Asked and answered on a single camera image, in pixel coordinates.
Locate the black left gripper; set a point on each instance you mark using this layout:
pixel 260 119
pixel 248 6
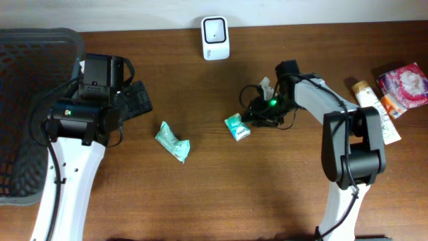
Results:
pixel 138 100

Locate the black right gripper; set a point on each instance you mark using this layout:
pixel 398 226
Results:
pixel 257 114

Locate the teal wet wipes pack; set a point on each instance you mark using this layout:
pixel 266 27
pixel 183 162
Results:
pixel 179 149

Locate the orange tissue pack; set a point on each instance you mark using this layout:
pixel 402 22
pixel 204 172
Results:
pixel 392 106

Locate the red purple pad package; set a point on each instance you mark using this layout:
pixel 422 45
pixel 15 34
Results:
pixel 407 84

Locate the green tissue pack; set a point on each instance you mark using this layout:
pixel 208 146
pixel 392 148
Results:
pixel 237 128

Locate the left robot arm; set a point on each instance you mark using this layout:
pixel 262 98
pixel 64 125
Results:
pixel 76 133

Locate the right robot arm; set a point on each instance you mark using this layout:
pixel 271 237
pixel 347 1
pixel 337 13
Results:
pixel 352 152

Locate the white barcode scanner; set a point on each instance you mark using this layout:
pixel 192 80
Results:
pixel 215 38

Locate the grey plastic mesh basket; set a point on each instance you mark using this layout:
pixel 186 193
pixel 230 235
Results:
pixel 33 62

